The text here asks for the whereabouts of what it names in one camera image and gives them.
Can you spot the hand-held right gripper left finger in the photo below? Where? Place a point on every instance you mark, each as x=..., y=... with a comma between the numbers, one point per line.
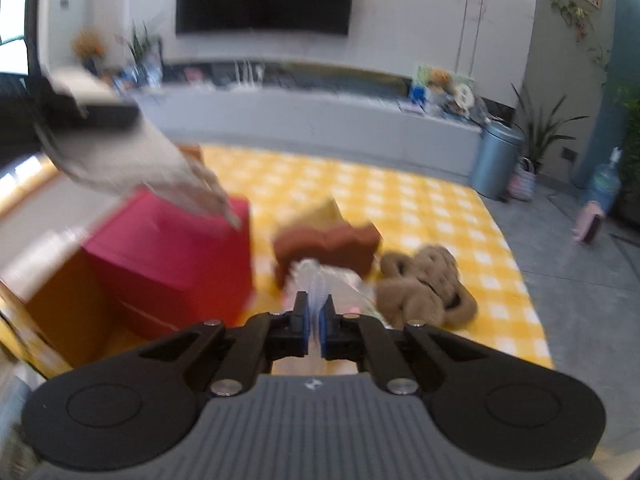
x=301, y=325

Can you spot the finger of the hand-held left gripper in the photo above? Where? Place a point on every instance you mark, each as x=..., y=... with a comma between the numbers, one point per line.
x=107, y=117

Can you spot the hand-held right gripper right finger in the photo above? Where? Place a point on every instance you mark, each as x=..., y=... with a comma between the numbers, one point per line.
x=330, y=327

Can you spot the clear plastic packet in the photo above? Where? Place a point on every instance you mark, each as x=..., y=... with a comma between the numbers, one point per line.
x=340, y=280

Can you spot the cream cloth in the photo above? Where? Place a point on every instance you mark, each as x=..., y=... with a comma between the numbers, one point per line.
x=150, y=165

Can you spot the brown bear-shaped sponge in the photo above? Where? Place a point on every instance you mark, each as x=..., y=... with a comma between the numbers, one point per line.
x=345, y=250

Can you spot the orange cardboard box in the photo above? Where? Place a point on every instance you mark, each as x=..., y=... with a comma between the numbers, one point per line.
x=70, y=310

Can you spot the dark vase with dried flowers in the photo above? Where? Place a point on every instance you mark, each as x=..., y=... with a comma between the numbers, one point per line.
x=90, y=50

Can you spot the green orchid plant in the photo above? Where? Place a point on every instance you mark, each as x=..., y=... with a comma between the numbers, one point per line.
x=142, y=52

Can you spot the glass balcony door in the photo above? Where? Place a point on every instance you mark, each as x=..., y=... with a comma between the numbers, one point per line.
x=15, y=15

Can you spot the brown plush toy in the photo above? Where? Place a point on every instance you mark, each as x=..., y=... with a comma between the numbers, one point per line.
x=425, y=290

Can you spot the yellow cloth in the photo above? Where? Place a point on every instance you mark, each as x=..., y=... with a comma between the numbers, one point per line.
x=322, y=215

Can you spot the red square box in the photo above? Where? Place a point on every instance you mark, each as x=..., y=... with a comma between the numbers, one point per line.
x=175, y=260

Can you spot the white router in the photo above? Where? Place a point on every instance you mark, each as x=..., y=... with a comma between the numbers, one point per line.
x=245, y=77

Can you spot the yellow checkered blanket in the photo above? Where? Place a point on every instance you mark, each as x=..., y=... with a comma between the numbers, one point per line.
x=400, y=195

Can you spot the white marble television bench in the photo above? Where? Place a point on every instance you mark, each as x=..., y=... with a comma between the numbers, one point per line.
x=300, y=115

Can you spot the grey metal trash can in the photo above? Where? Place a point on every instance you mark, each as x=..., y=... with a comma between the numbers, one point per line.
x=495, y=160

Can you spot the pastel woven bag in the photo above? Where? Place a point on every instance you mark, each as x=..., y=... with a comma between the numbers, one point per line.
x=521, y=182

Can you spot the small teddy bear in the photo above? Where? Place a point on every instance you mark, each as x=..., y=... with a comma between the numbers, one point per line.
x=441, y=79

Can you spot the pink space heater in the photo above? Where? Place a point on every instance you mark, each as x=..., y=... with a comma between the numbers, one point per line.
x=589, y=222

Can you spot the tall leafy floor plant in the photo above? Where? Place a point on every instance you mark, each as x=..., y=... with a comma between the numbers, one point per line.
x=542, y=130

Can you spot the blue water bottle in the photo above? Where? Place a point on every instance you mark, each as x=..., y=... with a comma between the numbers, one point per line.
x=605, y=182

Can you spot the trailing vine plant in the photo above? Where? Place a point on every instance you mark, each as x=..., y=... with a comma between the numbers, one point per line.
x=575, y=15

